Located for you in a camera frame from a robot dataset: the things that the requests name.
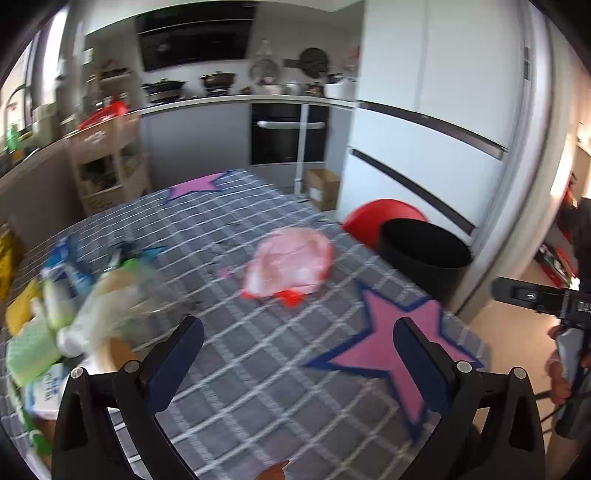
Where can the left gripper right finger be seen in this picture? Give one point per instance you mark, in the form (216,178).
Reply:
(489,427)

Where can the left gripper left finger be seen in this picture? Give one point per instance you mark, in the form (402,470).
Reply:
(85,443)

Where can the black trash bin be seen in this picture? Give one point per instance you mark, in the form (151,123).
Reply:
(431,257)

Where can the person's hand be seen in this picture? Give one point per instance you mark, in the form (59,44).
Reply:
(560,387)

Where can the green capped bottle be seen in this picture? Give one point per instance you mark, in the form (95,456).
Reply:
(38,440)

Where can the white blue carton box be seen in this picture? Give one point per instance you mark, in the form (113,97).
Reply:
(43,395)

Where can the white paper cup with lid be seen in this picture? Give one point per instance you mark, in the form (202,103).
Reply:
(110,355)

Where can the white green bottle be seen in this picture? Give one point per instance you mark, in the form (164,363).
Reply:
(72,342)

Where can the clear plastic bag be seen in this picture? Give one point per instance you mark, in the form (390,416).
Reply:
(130,292)

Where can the green white lotion tube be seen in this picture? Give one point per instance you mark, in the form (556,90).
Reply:
(59,303)

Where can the yellow foam net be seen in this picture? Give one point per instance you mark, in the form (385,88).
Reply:
(20,311)

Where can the blue plastic wrapper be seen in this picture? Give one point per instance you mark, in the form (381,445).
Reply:
(63,263)

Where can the grey checked tablecloth with stars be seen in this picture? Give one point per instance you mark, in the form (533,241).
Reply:
(250,400)

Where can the gold foil bag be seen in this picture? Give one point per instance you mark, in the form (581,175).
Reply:
(12,250)

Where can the red round stool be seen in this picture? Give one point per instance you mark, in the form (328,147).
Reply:
(364,223)

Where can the white refrigerator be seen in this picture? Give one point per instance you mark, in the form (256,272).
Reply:
(438,98)

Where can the pink plastic bag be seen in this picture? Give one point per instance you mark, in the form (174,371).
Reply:
(289,264)

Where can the beige plastic storage rack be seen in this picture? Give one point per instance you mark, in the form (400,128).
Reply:
(107,163)

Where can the cardboard box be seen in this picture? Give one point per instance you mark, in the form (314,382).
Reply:
(323,188)

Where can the white mop pole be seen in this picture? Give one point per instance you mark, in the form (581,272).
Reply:
(302,136)

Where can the red plastic basket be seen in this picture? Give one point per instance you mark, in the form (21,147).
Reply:
(115,109)

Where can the black built-in oven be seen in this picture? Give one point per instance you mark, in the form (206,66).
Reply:
(275,133)

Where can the black wok on stove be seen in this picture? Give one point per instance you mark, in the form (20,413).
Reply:
(163,91)

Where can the hanging round black pan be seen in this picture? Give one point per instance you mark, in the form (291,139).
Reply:
(314,63)

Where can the dark cooking pot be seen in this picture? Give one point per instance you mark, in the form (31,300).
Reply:
(218,80)

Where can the black range hood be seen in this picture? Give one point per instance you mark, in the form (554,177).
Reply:
(195,33)

